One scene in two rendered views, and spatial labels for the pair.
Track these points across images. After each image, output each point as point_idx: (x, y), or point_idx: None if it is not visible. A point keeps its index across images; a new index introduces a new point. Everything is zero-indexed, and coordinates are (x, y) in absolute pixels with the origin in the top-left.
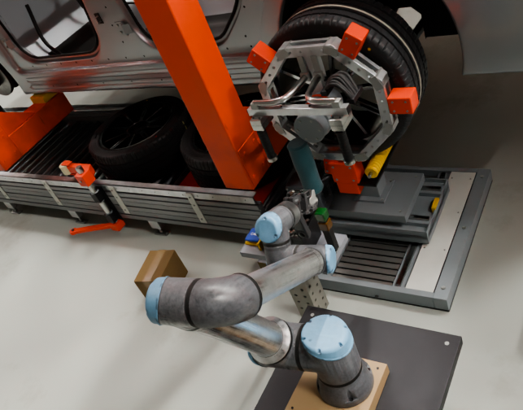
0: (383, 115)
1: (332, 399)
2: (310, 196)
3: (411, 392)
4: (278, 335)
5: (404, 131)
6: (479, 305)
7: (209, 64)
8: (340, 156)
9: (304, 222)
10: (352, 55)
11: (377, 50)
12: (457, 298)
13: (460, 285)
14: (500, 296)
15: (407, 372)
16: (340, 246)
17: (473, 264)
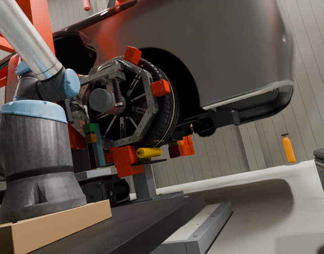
0: (147, 97)
1: (8, 203)
2: (97, 188)
3: (132, 217)
4: None
5: (163, 121)
6: (231, 253)
7: None
8: (120, 141)
9: (68, 106)
10: (130, 59)
11: (146, 64)
12: (209, 253)
13: (212, 247)
14: (249, 246)
15: (134, 212)
16: (101, 169)
17: (223, 238)
